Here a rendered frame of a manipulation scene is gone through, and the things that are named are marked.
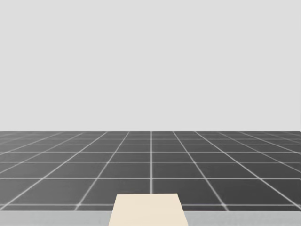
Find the tall board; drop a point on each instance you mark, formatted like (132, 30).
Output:
(148, 210)

